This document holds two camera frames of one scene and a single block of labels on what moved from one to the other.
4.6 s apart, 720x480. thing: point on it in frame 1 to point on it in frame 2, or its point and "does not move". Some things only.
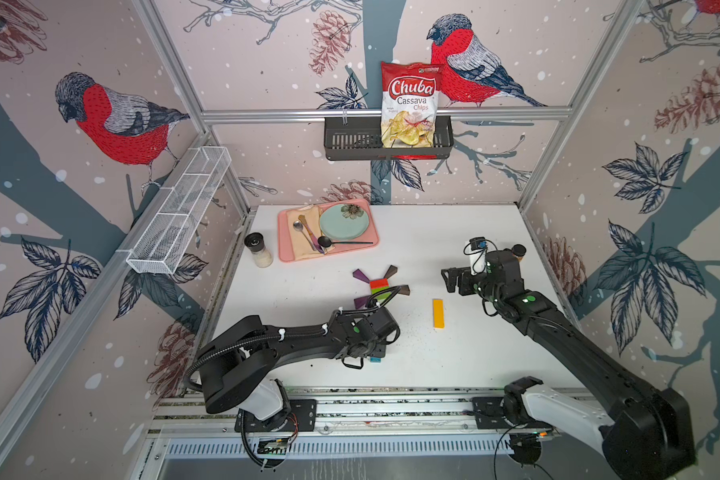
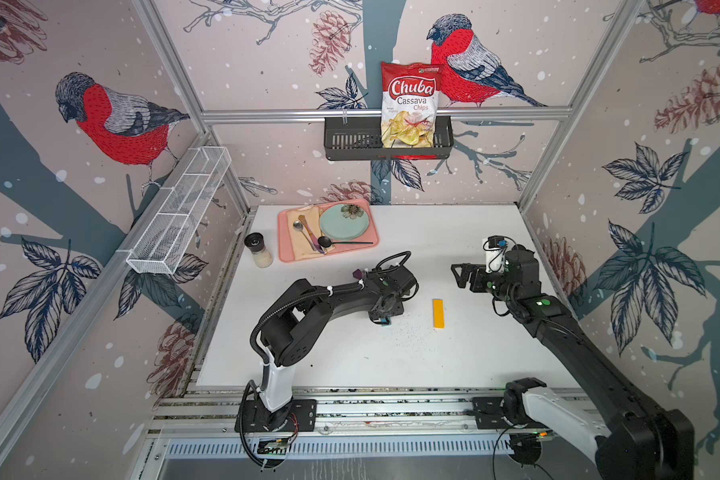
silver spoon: [298, 226] does not move
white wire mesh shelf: [183, 199] does not move
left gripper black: [381, 353] to [399, 311]
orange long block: [438, 314] does not move
